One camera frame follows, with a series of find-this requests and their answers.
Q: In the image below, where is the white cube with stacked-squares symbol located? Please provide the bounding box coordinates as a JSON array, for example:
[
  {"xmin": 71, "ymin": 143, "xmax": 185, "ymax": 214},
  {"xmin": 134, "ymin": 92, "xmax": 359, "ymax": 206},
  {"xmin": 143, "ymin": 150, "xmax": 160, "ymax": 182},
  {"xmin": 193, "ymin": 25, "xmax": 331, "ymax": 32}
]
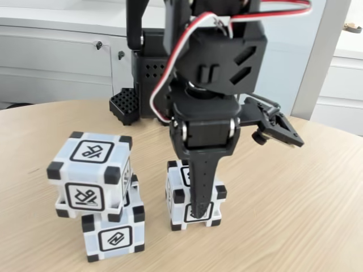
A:
[{"xmin": 166, "ymin": 160, "xmax": 227, "ymax": 232}]

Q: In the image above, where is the white cube with crossed symbol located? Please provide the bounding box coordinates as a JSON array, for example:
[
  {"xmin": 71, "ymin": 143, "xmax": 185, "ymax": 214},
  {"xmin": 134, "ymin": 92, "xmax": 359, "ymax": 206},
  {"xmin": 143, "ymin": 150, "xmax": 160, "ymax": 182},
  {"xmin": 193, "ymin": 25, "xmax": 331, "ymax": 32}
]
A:
[{"xmin": 47, "ymin": 131, "xmax": 133, "ymax": 223}]

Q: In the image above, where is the black perforated base block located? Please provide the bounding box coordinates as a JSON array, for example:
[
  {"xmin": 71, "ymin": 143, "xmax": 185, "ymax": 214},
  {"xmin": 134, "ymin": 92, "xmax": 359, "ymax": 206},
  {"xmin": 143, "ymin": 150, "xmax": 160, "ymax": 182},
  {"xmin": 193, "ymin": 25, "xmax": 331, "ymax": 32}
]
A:
[{"xmin": 109, "ymin": 87, "xmax": 140, "ymax": 126}]

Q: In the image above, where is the white cube with lightning symbol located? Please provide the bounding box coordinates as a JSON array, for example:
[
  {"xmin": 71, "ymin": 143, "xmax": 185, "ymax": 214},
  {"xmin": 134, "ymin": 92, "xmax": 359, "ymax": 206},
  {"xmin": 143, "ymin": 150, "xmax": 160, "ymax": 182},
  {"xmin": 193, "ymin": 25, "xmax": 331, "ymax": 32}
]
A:
[{"xmin": 81, "ymin": 174, "xmax": 146, "ymax": 263}]

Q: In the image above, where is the white drawer unit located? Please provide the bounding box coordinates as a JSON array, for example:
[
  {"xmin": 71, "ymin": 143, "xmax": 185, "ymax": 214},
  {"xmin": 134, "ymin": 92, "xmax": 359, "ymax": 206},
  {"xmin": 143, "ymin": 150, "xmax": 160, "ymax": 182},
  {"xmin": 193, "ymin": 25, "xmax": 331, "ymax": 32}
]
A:
[{"xmin": 314, "ymin": 28, "xmax": 363, "ymax": 130}]

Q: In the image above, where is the white cabinet with doors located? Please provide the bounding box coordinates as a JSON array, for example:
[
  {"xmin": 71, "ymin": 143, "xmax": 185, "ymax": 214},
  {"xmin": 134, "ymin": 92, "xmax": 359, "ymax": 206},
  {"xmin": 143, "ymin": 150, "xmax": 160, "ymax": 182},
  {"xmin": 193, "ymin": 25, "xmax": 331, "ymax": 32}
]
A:
[{"xmin": 0, "ymin": 8, "xmax": 171, "ymax": 111}]

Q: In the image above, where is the black camera module on bracket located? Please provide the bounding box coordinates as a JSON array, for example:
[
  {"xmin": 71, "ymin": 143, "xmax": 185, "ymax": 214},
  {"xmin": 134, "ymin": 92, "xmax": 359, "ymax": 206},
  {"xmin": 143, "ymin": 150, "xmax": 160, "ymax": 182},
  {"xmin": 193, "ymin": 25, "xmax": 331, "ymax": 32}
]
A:
[{"xmin": 240, "ymin": 96, "xmax": 305, "ymax": 148}]

